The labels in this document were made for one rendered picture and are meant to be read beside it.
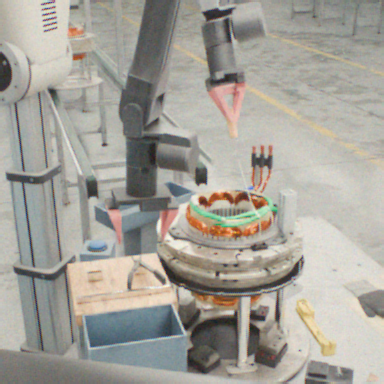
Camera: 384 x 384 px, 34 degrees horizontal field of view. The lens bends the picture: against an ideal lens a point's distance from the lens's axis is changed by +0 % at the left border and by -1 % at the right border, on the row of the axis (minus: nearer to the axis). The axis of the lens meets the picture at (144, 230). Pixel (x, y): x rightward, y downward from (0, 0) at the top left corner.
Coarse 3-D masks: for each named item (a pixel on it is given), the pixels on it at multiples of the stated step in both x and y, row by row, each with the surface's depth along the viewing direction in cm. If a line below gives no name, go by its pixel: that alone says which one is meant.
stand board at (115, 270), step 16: (128, 256) 132; (144, 256) 132; (80, 272) 127; (112, 272) 126; (80, 288) 121; (96, 288) 121; (112, 288) 121; (80, 304) 116; (96, 304) 116; (112, 304) 116; (128, 304) 115; (144, 304) 115; (176, 304) 116; (80, 320) 113
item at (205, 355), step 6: (198, 348) 142; (204, 348) 140; (210, 348) 140; (192, 354) 140; (198, 354) 139; (204, 354) 138; (210, 354) 138; (216, 354) 138; (198, 360) 138; (204, 360) 138; (210, 360) 137; (216, 360) 139
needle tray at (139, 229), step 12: (180, 192) 169; (192, 192) 164; (96, 204) 158; (96, 216) 159; (108, 216) 154; (132, 216) 153; (144, 216) 155; (156, 216) 158; (132, 228) 154; (144, 228) 159; (156, 228) 161; (132, 240) 163; (144, 240) 160; (156, 240) 163; (132, 252) 164; (144, 252) 161
